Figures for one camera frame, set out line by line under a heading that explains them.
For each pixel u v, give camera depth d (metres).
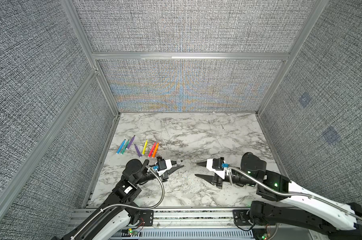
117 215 0.60
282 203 0.46
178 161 0.52
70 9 0.70
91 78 0.87
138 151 0.98
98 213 0.47
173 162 0.53
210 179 0.50
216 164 0.44
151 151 0.98
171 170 0.53
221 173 0.45
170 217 0.75
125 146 1.00
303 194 0.43
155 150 0.98
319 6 0.70
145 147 0.99
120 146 1.00
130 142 1.03
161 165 0.50
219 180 0.50
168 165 0.51
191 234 0.70
